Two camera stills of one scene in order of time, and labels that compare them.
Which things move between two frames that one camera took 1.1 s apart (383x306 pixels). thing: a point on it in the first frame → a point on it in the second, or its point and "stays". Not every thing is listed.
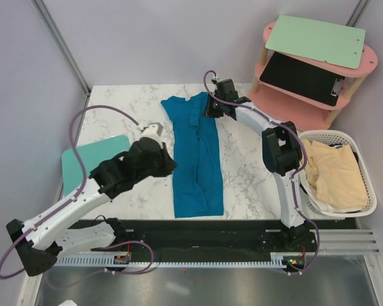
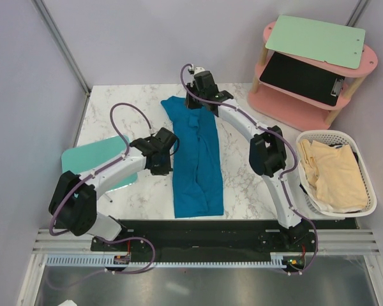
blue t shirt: [196, 157] stays
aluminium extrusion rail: [346, 242] stays
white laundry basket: [336, 180] stays
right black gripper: [209, 112] → [190, 104]
